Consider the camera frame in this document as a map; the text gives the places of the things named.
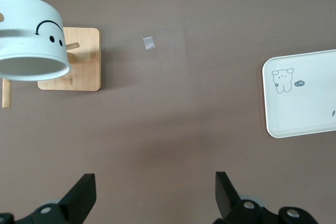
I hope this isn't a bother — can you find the wooden mug stand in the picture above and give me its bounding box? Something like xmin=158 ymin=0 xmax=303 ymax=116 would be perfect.
xmin=0 ymin=11 xmax=102 ymax=109

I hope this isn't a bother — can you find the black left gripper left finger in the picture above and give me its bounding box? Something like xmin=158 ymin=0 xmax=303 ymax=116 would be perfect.
xmin=0 ymin=173 xmax=97 ymax=224

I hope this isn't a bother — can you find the white smiley mug black handle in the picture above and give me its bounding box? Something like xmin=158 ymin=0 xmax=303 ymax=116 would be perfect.
xmin=0 ymin=0 xmax=72 ymax=80

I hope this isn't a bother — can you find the white rabbit print tray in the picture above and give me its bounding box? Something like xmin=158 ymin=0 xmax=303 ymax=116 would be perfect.
xmin=261 ymin=49 xmax=336 ymax=140

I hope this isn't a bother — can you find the small clear tape piece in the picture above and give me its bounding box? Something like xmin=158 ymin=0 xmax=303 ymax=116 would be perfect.
xmin=143 ymin=36 xmax=155 ymax=51

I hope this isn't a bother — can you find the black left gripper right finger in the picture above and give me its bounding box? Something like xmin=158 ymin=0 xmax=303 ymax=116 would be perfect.
xmin=212 ymin=171 xmax=320 ymax=224

